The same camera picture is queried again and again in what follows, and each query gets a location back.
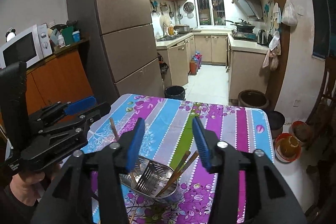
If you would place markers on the red plastic basin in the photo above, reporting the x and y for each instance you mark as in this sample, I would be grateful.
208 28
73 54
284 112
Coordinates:
287 148

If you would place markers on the kitchen window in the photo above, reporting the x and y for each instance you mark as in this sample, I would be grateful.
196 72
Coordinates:
211 12

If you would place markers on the blue perforated utensil holder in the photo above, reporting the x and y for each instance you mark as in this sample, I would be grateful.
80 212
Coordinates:
172 195

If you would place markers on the black trash bin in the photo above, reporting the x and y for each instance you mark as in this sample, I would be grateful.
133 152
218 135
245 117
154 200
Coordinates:
175 92

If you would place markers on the white microwave oven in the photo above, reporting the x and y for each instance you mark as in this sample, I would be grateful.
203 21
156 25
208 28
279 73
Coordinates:
31 46

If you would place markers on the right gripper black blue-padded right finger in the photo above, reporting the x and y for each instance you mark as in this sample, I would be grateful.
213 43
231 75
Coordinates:
210 148

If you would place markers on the brown ceramic jar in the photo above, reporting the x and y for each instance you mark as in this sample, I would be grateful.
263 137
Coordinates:
253 99

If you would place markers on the dark wooden chair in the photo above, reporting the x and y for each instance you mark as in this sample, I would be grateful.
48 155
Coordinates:
324 107

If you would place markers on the floral purple blue tablecloth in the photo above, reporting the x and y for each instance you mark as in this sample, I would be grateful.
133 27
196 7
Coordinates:
168 136

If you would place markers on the grey tall refrigerator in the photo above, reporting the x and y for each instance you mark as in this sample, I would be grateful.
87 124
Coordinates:
122 56

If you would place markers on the steel electric kettle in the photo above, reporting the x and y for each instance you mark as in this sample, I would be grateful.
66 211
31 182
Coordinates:
261 38

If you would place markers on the person's left hand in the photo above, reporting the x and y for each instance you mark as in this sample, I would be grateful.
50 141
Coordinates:
23 184

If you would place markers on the steel range hood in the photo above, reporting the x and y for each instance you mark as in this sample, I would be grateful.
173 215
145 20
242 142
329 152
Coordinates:
251 8

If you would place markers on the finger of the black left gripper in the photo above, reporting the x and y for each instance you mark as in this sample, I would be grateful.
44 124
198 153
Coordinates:
97 112

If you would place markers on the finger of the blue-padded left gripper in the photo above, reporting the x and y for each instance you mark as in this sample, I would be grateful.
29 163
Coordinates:
80 105

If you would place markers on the black wok on stove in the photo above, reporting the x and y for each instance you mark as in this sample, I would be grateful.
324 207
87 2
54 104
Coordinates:
242 26

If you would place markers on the white hanging plastic bag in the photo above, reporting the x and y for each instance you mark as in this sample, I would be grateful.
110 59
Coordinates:
289 14

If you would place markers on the orange wooden cabinet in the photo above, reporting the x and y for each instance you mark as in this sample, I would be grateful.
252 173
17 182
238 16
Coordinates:
60 77

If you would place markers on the wooden chopstick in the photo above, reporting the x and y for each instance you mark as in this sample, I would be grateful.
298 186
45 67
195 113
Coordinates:
113 127
189 161
181 167
132 217
133 179

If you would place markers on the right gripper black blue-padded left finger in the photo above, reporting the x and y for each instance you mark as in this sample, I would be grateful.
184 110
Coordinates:
126 150

